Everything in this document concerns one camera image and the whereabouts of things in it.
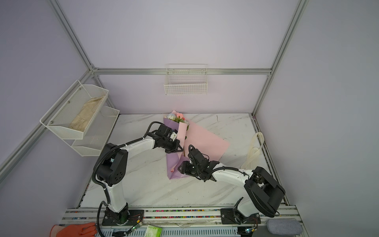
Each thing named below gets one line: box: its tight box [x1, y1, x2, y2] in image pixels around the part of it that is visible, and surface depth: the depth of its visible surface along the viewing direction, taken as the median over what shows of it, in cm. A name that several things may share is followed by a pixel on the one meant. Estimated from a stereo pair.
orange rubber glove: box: [49, 222, 98, 237], surface depth 70 cm
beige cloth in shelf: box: [69, 95, 105, 132], surface depth 81 cm
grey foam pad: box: [266, 218, 304, 237], surface depth 70 cm
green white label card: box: [144, 224, 163, 237], surface depth 69 cm
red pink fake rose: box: [176, 112, 186, 122], surface depth 113 cm
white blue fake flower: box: [167, 113, 176, 121], surface depth 110 cm
